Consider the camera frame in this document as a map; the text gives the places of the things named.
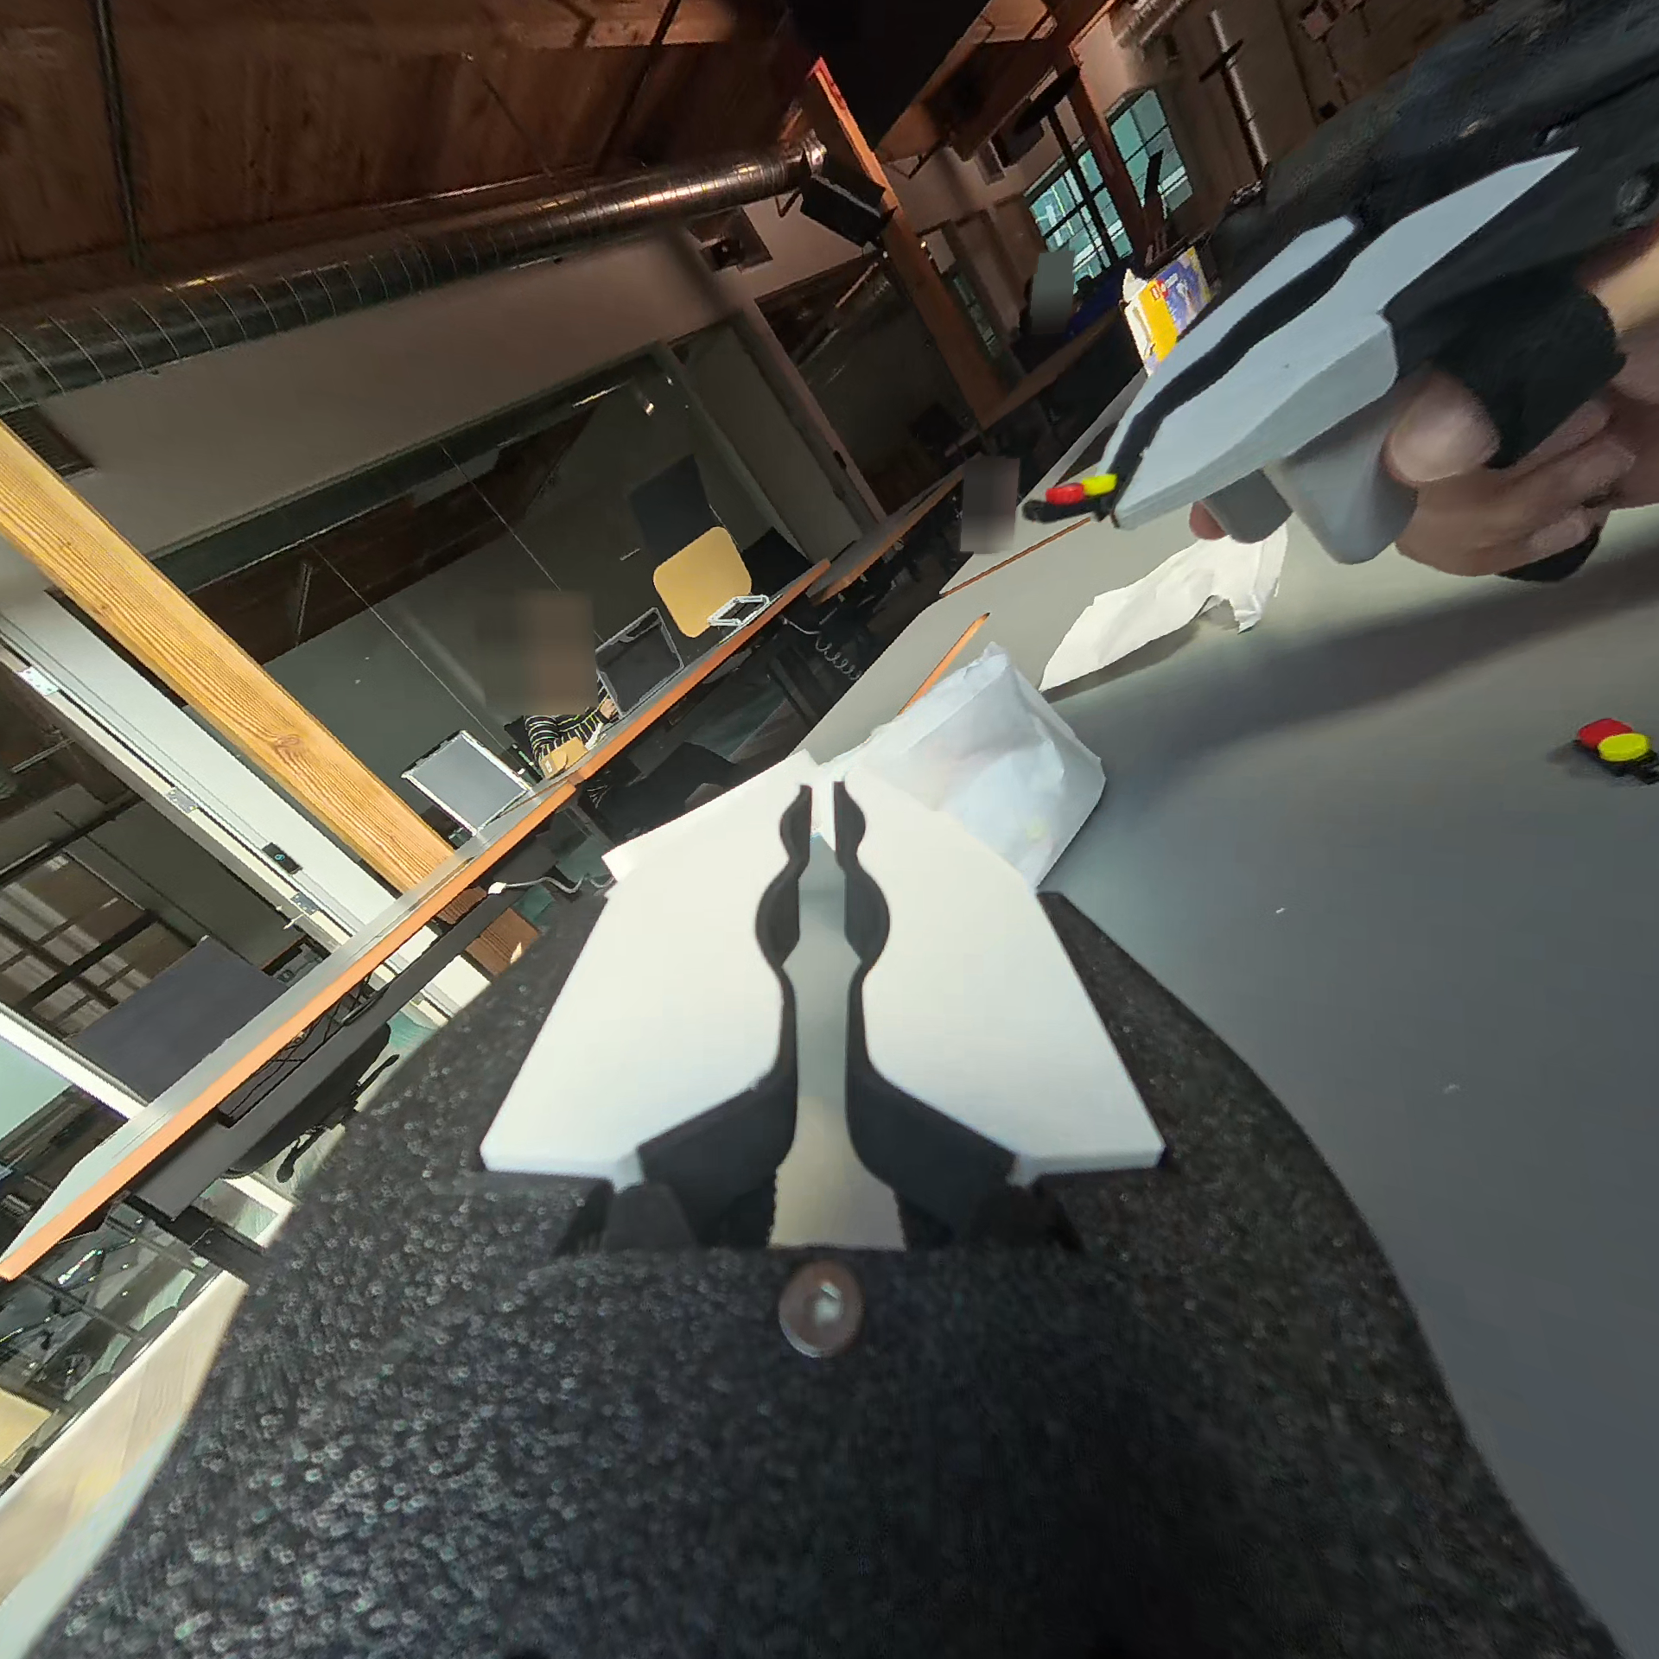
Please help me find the yellow chair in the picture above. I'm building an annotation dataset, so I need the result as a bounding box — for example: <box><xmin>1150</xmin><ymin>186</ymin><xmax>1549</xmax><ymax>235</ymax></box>
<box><xmin>651</xmin><ymin>526</ymin><xmax>757</xmax><ymax>640</ymax></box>

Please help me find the dark wooden pillar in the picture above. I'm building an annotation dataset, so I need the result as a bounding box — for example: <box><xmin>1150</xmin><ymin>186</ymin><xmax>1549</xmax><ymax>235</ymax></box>
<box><xmin>803</xmin><ymin>58</ymin><xmax>1016</xmax><ymax>425</ymax></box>

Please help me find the light wooden beam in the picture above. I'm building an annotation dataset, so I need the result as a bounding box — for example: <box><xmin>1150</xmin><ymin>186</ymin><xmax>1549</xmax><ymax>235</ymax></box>
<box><xmin>0</xmin><ymin>421</ymin><xmax>540</xmax><ymax>974</ymax></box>

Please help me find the white yellow lego box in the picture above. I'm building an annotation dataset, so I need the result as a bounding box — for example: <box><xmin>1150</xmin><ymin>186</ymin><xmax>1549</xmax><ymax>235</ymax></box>
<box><xmin>1121</xmin><ymin>245</ymin><xmax>1218</xmax><ymax>376</ymax></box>

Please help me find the black ceiling speaker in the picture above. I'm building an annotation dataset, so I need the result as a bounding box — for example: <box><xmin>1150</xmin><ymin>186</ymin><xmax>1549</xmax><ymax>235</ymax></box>
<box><xmin>795</xmin><ymin>166</ymin><xmax>894</xmax><ymax>251</ymax></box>

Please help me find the long desk orange edge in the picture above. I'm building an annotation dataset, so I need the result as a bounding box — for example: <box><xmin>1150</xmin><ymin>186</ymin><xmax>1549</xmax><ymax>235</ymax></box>
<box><xmin>0</xmin><ymin>557</ymin><xmax>832</xmax><ymax>1278</ymax></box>

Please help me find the crumpled white paper bag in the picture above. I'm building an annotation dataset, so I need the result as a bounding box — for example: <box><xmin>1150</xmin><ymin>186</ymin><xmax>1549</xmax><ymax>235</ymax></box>
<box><xmin>830</xmin><ymin>638</ymin><xmax>1111</xmax><ymax>889</ymax></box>

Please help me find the metal air duct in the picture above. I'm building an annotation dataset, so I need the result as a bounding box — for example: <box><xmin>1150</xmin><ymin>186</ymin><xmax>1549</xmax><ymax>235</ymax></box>
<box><xmin>0</xmin><ymin>133</ymin><xmax>832</xmax><ymax>407</ymax></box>

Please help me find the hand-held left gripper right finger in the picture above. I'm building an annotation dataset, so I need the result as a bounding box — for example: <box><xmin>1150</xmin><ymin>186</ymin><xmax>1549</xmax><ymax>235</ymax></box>
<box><xmin>830</xmin><ymin>775</ymin><xmax>1170</xmax><ymax>1249</ymax></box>

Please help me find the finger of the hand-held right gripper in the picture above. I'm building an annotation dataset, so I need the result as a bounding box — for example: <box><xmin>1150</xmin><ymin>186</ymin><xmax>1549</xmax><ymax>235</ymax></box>
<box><xmin>1119</xmin><ymin>147</ymin><xmax>1579</xmax><ymax>457</ymax></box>
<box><xmin>1109</xmin><ymin>257</ymin><xmax>1403</xmax><ymax>534</ymax></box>

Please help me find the silver framed monitor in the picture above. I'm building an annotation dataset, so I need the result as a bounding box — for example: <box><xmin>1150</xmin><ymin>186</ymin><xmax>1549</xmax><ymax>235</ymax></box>
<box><xmin>402</xmin><ymin>729</ymin><xmax>534</xmax><ymax>832</ymax></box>

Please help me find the person's right hand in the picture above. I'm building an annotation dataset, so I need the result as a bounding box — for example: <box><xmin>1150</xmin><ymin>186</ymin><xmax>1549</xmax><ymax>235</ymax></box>
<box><xmin>1190</xmin><ymin>380</ymin><xmax>1659</xmax><ymax>579</ymax></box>

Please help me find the flat white paper bag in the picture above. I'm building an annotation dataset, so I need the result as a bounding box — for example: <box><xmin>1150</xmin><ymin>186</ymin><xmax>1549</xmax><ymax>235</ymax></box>
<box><xmin>1038</xmin><ymin>530</ymin><xmax>1293</xmax><ymax>694</ymax></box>

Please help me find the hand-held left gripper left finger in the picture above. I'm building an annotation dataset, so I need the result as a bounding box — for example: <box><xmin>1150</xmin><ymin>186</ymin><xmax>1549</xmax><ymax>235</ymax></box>
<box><xmin>481</xmin><ymin>781</ymin><xmax>817</xmax><ymax>1249</ymax></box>

